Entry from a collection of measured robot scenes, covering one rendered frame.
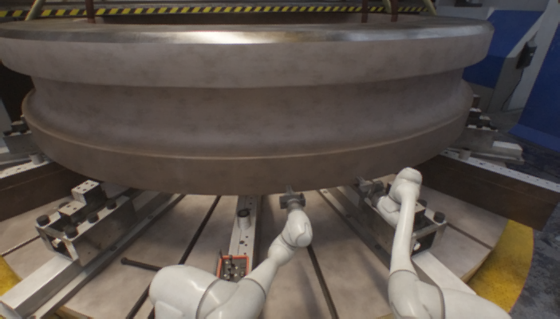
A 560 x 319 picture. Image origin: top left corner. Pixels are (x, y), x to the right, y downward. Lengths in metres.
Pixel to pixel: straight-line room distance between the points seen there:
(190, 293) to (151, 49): 1.08
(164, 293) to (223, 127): 0.99
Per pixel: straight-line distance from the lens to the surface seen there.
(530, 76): 7.42
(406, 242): 1.20
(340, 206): 2.43
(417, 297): 0.99
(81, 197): 2.17
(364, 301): 1.95
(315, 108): 1.63
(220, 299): 0.84
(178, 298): 0.88
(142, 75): 1.55
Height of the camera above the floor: 1.89
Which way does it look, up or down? 27 degrees down
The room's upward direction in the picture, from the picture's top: straight up
